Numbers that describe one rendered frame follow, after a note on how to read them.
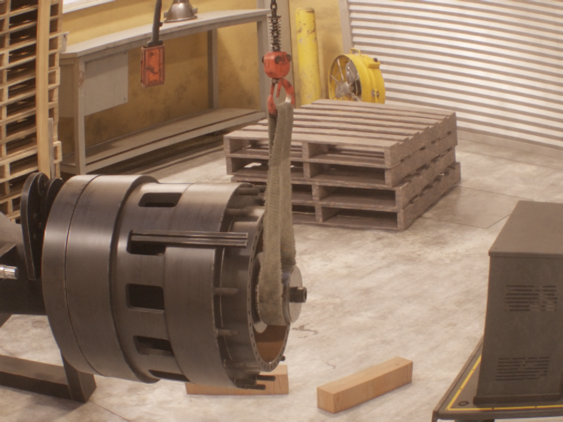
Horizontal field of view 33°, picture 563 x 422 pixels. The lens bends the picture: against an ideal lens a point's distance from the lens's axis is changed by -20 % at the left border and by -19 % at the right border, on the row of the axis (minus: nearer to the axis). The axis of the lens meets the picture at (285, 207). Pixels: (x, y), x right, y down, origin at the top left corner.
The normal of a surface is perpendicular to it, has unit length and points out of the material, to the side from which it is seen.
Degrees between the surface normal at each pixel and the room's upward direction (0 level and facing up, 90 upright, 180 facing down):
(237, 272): 57
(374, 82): 79
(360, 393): 90
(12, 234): 6
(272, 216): 92
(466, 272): 0
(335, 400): 90
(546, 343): 90
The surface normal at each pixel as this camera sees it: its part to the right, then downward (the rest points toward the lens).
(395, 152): 0.88, 0.07
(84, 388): 0.99, -0.01
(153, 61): 0.29, 0.23
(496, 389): -0.40, 0.26
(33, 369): -0.05, -0.96
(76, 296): -0.26, 0.10
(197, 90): 0.76, 0.13
